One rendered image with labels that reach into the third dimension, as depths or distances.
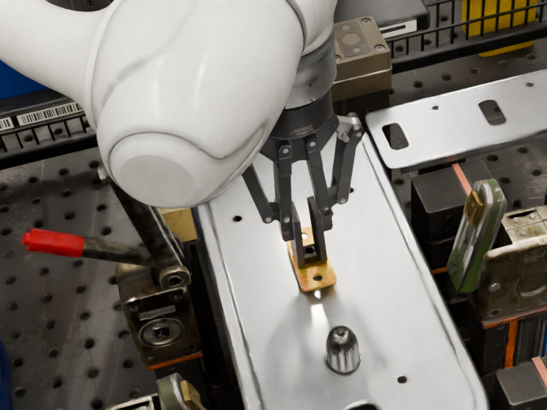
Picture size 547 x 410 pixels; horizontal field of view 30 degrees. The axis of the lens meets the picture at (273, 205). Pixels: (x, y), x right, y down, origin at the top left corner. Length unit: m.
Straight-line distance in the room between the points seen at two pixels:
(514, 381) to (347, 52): 0.45
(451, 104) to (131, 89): 0.65
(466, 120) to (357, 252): 0.23
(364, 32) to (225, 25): 0.59
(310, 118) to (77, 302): 0.69
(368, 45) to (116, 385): 0.56
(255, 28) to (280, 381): 0.42
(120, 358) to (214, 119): 0.81
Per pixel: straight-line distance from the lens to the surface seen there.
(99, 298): 1.49
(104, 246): 1.00
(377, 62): 1.24
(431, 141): 1.20
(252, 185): 0.96
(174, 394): 0.88
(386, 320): 1.04
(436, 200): 1.16
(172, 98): 0.65
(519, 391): 1.01
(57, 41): 0.73
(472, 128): 1.22
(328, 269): 1.06
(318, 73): 0.85
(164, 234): 0.97
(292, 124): 0.88
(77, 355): 1.44
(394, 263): 1.08
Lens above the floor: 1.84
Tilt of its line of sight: 47 degrees down
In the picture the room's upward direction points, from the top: 9 degrees counter-clockwise
